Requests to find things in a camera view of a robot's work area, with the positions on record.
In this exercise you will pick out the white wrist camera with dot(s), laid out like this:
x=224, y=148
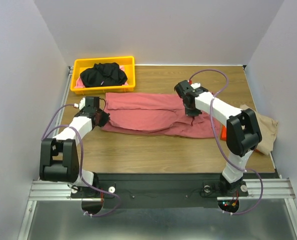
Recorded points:
x=81, y=104
x=194, y=85

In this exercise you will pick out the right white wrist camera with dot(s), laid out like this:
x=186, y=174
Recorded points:
x=194, y=85

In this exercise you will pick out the yellow plastic bin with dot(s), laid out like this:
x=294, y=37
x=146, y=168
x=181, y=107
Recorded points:
x=82, y=64

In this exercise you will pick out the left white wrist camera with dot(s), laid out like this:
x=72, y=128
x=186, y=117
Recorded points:
x=81, y=104

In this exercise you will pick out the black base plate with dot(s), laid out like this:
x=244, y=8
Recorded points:
x=153, y=191

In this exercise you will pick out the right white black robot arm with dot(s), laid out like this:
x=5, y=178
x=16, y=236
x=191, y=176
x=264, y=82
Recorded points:
x=228, y=115

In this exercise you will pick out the folded orange t shirt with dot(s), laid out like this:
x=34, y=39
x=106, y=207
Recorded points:
x=223, y=133

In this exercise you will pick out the folded beige t shirt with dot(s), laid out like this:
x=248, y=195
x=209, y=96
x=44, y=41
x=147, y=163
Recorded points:
x=269, y=130

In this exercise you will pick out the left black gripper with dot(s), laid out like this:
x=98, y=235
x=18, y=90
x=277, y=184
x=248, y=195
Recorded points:
x=105, y=117

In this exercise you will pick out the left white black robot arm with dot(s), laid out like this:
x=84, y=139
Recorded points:
x=62, y=150

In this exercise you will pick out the pink red t shirt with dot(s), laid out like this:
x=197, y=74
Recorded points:
x=154, y=114

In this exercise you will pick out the light pink t shirt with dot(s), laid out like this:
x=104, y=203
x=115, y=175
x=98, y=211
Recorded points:
x=79, y=83

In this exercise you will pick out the black t shirt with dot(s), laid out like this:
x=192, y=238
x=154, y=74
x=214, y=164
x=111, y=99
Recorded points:
x=103, y=75

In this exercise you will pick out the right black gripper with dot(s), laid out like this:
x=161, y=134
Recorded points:
x=191, y=110

